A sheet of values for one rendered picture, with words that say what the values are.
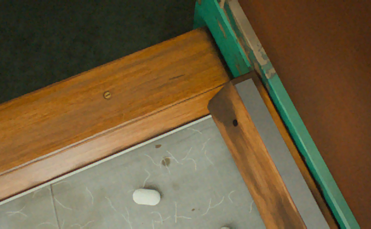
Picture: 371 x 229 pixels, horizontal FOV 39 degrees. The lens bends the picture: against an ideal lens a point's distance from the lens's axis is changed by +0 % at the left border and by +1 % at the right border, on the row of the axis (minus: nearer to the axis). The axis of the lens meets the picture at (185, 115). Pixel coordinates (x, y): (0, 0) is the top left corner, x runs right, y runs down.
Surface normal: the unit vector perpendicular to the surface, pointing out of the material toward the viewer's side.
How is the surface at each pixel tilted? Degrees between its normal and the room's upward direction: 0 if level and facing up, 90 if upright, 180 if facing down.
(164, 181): 0
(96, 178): 0
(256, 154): 67
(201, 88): 0
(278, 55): 90
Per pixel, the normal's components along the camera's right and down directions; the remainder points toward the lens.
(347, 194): -0.91, 0.37
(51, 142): 0.04, -0.31
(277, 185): -0.82, 0.23
